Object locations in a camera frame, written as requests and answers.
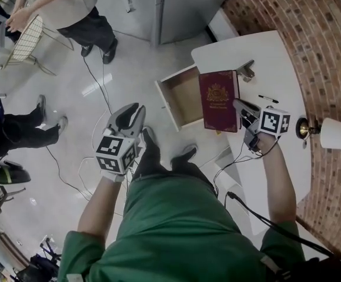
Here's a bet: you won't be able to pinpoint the person's right forearm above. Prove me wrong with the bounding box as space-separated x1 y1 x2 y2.
259 136 298 226

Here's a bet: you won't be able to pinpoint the silver metal clip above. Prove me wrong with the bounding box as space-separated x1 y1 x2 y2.
236 59 256 83

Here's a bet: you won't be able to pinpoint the black and green machine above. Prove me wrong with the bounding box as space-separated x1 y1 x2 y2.
0 159 32 186

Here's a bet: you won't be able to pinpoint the black pen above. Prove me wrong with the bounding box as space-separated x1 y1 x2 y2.
258 94 280 103

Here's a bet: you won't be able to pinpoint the white desk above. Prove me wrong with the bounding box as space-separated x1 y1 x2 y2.
190 30 313 238

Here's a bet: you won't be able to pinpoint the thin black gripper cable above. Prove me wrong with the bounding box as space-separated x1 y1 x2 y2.
212 138 278 189

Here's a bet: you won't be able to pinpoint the white wooden drawer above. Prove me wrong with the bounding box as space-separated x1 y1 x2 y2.
154 63 204 133

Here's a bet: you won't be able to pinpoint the person's left shoe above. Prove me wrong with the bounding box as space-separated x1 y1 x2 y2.
140 125 157 146

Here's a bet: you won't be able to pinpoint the black tripod stand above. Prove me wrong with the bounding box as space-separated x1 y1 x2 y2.
28 236 63 278

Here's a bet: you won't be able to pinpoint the dark red hardcover book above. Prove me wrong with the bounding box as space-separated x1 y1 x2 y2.
198 69 242 133

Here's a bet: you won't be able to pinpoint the grey metal cabinet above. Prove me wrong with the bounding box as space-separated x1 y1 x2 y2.
155 0 239 45

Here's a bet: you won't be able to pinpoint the thick black cable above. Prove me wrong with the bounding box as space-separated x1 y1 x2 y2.
225 190 337 260

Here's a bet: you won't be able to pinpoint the person's left forearm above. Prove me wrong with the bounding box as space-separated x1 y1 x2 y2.
76 173 125 239

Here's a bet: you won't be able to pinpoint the white shade brass lamp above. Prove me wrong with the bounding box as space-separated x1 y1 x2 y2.
295 117 341 151

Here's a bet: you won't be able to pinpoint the person's green shirt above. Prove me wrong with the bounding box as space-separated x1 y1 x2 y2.
56 172 306 282

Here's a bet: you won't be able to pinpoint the person's right shoe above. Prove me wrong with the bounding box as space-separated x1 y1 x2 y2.
180 144 198 160

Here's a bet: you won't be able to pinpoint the person's black trousers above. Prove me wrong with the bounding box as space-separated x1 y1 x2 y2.
130 129 219 195

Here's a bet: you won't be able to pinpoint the white box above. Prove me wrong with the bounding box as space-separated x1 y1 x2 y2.
208 8 239 43

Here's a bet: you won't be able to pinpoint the black floor cable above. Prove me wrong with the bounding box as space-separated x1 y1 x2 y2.
45 145 92 202
82 54 113 116

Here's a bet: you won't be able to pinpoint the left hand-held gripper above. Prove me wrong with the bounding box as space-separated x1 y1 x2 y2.
95 102 147 176

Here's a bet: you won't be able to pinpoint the person's shoe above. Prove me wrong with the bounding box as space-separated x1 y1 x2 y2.
140 125 157 146
180 144 198 160

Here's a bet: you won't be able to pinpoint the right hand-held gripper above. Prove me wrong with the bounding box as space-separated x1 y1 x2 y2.
232 98 292 156

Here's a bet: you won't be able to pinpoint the white floor cable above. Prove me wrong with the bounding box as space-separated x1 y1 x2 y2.
78 108 112 196

